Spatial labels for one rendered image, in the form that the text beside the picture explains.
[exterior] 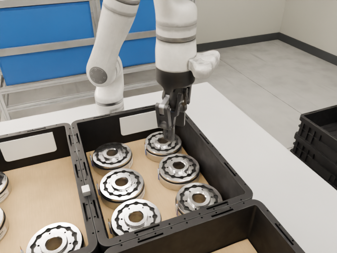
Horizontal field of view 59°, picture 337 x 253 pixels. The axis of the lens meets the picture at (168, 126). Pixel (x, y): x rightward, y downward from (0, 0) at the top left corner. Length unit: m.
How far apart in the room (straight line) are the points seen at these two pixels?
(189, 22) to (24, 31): 2.04
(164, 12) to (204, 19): 3.36
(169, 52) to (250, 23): 3.77
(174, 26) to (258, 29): 3.89
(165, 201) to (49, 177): 0.30
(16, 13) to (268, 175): 2.00
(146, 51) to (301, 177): 1.94
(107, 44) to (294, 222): 0.70
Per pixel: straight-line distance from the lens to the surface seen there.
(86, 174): 0.66
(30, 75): 2.58
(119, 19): 0.83
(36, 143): 0.83
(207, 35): 3.94
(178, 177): 0.71
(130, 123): 0.84
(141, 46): 2.64
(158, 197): 0.71
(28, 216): 0.74
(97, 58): 0.89
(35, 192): 0.79
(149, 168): 0.78
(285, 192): 0.96
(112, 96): 0.96
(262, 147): 1.11
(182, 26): 0.50
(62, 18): 2.45
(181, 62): 0.52
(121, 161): 0.77
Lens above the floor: 1.36
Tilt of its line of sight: 34 degrees down
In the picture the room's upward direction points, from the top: straight up
